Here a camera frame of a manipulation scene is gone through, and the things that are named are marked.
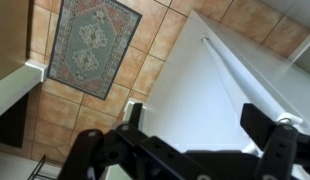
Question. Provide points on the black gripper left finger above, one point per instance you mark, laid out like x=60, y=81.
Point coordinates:
x=95, y=150

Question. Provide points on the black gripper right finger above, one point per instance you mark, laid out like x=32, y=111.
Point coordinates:
x=278, y=146

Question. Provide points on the white refrigerator body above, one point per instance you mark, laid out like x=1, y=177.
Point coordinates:
x=281, y=80

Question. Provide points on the dark wooden furniture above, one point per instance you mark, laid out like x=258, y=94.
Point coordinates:
x=15, y=90

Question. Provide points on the patterned oriental rug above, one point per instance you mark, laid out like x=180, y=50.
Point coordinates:
x=91, y=43

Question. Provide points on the wooden kitchen cabinets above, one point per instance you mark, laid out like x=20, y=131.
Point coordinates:
x=10, y=33

